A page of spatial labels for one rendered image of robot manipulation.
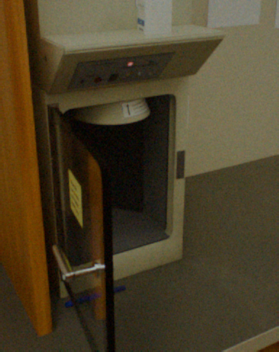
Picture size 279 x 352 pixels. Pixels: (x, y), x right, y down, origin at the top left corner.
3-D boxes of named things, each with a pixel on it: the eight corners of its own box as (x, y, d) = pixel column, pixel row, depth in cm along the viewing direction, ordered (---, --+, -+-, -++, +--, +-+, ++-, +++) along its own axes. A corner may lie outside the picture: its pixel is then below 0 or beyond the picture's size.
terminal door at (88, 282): (67, 282, 107) (54, 103, 91) (113, 390, 81) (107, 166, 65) (63, 284, 106) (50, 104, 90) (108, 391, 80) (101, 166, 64)
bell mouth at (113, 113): (59, 107, 114) (57, 84, 112) (127, 97, 122) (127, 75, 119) (89, 130, 99) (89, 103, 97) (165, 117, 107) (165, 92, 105)
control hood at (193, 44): (43, 92, 91) (38, 36, 87) (189, 72, 105) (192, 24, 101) (65, 108, 81) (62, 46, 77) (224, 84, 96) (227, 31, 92)
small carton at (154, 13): (137, 30, 93) (137, -3, 90) (163, 30, 94) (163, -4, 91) (144, 35, 88) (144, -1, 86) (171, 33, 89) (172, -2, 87)
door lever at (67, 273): (82, 249, 83) (81, 235, 82) (99, 281, 75) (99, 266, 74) (51, 255, 82) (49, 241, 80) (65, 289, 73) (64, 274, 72)
